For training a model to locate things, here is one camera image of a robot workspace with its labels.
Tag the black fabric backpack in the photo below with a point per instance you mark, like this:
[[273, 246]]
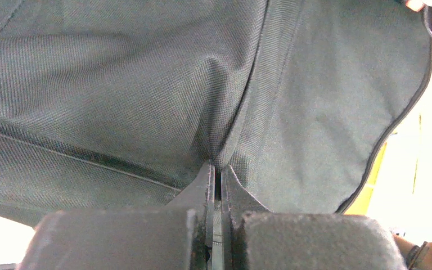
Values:
[[112, 104]]

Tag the wooden compartment organizer tray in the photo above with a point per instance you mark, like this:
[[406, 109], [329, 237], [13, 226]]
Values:
[[392, 176]]

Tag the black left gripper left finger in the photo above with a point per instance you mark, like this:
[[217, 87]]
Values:
[[175, 236]]

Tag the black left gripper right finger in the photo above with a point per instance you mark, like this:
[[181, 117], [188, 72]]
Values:
[[256, 238]]

